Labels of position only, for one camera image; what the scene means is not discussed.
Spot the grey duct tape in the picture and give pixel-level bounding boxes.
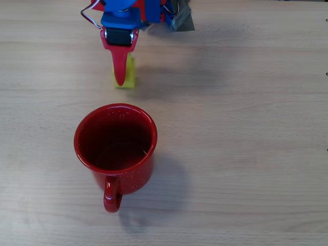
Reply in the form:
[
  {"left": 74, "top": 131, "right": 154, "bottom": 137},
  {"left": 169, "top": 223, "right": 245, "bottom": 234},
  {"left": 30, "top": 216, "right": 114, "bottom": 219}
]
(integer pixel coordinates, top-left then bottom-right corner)
[{"left": 168, "top": 0, "right": 196, "bottom": 33}]

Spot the yellow-green toy building block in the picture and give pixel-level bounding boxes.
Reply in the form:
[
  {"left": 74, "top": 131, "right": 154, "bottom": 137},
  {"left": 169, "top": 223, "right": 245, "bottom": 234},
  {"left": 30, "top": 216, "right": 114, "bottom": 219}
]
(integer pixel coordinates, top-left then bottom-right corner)
[{"left": 114, "top": 52, "right": 137, "bottom": 90}]

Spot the arm servo wire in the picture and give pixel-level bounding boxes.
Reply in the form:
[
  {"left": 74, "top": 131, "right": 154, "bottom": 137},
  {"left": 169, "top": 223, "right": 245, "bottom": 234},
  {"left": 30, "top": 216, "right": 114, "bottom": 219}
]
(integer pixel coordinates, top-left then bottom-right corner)
[{"left": 163, "top": 0, "right": 178, "bottom": 15}]

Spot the gripper servo wire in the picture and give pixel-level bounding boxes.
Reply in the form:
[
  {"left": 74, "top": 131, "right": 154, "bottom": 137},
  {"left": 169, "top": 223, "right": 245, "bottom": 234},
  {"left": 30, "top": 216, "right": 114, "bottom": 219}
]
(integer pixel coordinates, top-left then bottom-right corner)
[{"left": 80, "top": 0, "right": 103, "bottom": 30}]

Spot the red enamel mug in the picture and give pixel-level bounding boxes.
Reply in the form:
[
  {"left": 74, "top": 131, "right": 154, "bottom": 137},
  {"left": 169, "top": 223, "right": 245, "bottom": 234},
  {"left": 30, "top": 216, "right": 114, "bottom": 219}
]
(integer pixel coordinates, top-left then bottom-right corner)
[{"left": 73, "top": 103, "right": 158, "bottom": 214}]

